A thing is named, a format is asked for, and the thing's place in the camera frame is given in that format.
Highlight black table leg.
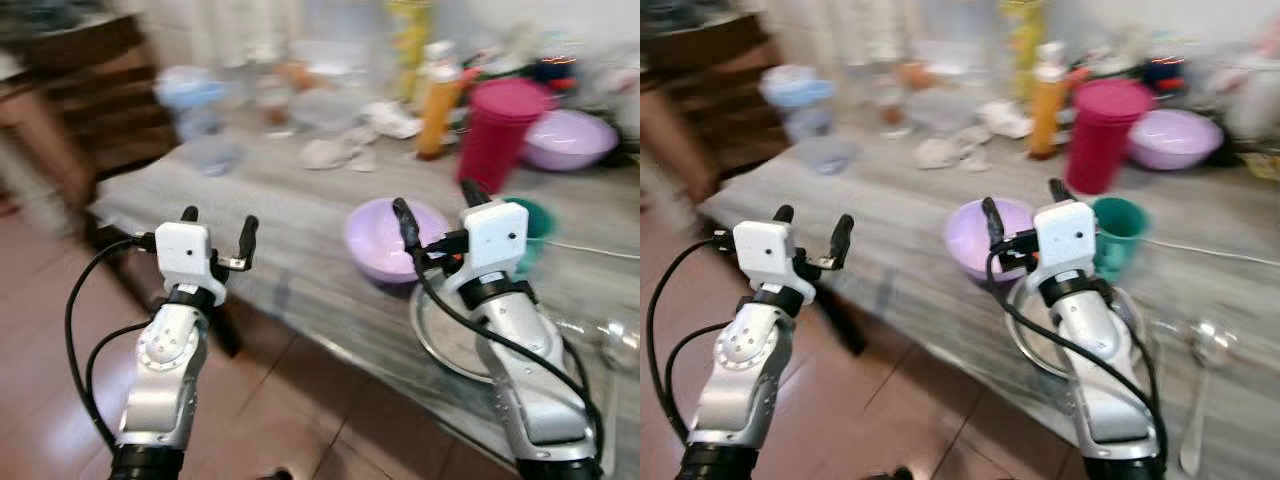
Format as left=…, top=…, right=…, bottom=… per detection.
left=815, top=285, right=867, bottom=357
left=208, top=298, right=243, bottom=358

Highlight clear bottle yellow label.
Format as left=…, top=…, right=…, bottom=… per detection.
left=385, top=0, right=431, bottom=101
left=1000, top=0, right=1046, bottom=101

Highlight teal plastic cup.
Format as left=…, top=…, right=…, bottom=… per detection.
left=503, top=197, right=556, bottom=276
left=1090, top=196, right=1151, bottom=283

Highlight clear glass bowl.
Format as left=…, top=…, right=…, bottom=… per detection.
left=795, top=135, right=861, bottom=176

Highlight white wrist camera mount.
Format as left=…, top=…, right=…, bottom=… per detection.
left=155, top=222, right=216, bottom=291
left=1030, top=200, right=1098, bottom=291
left=733, top=220, right=796, bottom=291
left=462, top=200, right=529, bottom=291

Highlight purple plastic bowl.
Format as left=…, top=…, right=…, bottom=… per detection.
left=520, top=108, right=619, bottom=171
left=1128, top=108, right=1223, bottom=171
left=945, top=197, right=1036, bottom=286
left=343, top=197, right=451, bottom=291

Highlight white crumpled paper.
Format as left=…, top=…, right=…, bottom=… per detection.
left=980, top=100, right=1031, bottom=139
left=365, top=100, right=421, bottom=139

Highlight short black left arm cable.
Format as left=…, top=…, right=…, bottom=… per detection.
left=84, top=320, right=156, bottom=446
left=664, top=320, right=733, bottom=441

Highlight round metal plate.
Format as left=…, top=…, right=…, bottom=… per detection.
left=410, top=285, right=601, bottom=386
left=1005, top=275, right=1166, bottom=381

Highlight long black left arm cable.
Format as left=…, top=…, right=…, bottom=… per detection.
left=64, top=236, right=161, bottom=451
left=645, top=236, right=736, bottom=446

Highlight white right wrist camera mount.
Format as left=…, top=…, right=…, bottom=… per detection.
left=462, top=200, right=529, bottom=291
left=1030, top=200, right=1098, bottom=291

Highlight white kitchen food processor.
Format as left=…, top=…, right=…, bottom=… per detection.
left=1225, top=25, right=1280, bottom=141

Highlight light blue bowl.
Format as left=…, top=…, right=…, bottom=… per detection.
left=760, top=65, right=836, bottom=141
left=155, top=65, right=231, bottom=141

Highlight dark wooden chair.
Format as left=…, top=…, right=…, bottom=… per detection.
left=640, top=15, right=776, bottom=201
left=0, top=15, right=181, bottom=201

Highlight orange juice bottle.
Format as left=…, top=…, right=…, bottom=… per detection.
left=1028, top=60, right=1069, bottom=161
left=415, top=65, right=463, bottom=161

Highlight dark blue jar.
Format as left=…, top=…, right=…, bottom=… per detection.
left=535, top=58, right=581, bottom=86
left=1143, top=58, right=1188, bottom=89

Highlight white cable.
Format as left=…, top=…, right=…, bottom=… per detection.
left=1145, top=238, right=1280, bottom=263
left=545, top=240, right=641, bottom=259

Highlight stacked magenta plastic cups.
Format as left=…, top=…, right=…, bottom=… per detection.
left=455, top=78, right=551, bottom=196
left=1065, top=78, right=1156, bottom=196

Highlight silver spoon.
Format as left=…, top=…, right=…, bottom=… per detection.
left=598, top=318, right=641, bottom=373
left=1180, top=318, right=1233, bottom=477

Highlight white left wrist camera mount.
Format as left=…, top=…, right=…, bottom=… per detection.
left=733, top=220, right=796, bottom=291
left=155, top=222, right=216, bottom=291

